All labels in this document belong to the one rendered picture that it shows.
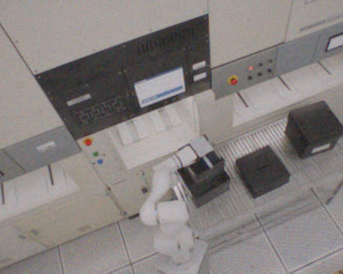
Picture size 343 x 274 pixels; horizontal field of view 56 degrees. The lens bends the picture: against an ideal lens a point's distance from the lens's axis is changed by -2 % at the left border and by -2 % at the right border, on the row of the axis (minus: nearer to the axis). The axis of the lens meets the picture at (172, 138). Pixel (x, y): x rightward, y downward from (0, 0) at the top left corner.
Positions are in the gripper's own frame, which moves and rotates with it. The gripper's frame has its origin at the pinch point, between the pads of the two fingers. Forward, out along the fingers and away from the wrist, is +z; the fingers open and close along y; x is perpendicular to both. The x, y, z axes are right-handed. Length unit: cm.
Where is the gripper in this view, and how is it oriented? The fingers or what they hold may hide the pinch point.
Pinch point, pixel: (200, 148)
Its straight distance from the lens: 199.7
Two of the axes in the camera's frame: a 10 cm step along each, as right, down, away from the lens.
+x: -1.2, -5.5, -8.3
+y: 4.9, 6.9, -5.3
